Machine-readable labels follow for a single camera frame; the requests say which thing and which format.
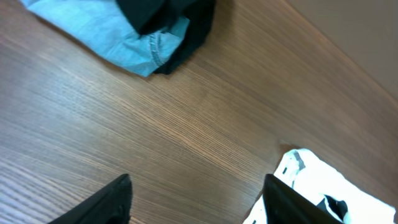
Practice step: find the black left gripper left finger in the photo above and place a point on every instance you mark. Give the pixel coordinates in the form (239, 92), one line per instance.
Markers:
(109, 205)

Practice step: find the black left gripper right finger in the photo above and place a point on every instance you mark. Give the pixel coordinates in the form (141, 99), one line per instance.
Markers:
(283, 205)

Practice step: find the white Puma t-shirt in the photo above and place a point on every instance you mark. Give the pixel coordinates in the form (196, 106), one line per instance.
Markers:
(326, 188)

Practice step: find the light blue folded garment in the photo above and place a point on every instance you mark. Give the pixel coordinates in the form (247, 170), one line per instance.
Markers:
(102, 27)

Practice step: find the black garment with logo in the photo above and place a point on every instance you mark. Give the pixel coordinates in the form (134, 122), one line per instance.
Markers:
(186, 31)

